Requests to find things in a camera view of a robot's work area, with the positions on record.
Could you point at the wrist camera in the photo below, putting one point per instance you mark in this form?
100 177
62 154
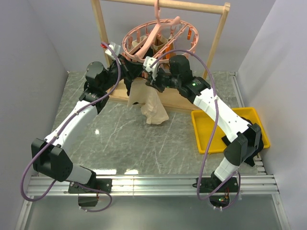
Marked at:
150 66
114 47

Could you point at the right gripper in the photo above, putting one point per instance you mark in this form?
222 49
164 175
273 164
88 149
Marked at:
156 84

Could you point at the pink round clip hanger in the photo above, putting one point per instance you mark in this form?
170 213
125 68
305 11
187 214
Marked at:
137 43

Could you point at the black underwear in tray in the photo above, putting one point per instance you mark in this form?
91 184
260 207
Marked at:
245 147

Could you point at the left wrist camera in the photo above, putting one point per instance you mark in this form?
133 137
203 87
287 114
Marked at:
114 47

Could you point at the yellow plastic tray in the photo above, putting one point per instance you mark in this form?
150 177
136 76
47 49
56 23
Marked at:
203 126

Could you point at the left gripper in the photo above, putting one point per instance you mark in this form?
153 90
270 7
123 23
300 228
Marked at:
123 56

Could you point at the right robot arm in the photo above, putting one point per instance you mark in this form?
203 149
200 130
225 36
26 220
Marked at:
202 94

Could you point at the aluminium mounting rail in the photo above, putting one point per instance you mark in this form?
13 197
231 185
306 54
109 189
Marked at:
142 185

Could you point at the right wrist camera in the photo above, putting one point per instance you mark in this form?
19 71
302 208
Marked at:
150 66

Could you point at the brown underwear on hanger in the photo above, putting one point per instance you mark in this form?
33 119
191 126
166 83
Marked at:
160 42

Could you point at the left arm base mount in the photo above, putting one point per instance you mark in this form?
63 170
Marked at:
93 189

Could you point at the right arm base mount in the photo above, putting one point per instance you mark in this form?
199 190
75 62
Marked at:
221 195

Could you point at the wooden hanging rack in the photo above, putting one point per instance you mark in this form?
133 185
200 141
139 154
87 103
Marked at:
170 98

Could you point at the black underwear on hanger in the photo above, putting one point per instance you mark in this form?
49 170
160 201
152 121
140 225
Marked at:
130 70

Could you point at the beige boxer underwear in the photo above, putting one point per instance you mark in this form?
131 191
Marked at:
148 98

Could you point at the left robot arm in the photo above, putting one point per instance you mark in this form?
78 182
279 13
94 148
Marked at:
50 155

